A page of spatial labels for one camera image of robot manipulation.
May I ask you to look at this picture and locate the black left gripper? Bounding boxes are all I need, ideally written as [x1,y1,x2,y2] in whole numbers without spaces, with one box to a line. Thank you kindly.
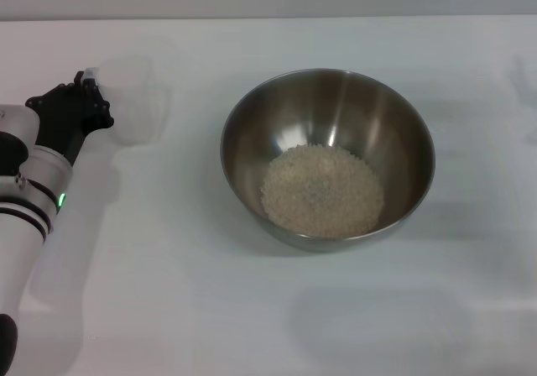
[25,70,116,165]

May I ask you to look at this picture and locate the stainless steel mixing bowl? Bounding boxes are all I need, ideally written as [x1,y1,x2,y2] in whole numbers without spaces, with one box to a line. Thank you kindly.
[220,68,436,254]

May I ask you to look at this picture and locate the clear plastic measuring cup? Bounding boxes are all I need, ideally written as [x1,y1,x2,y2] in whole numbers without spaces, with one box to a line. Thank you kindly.
[88,55,173,146]

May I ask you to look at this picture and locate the white rice grains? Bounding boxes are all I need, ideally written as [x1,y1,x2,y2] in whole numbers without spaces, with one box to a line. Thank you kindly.
[260,144,385,238]

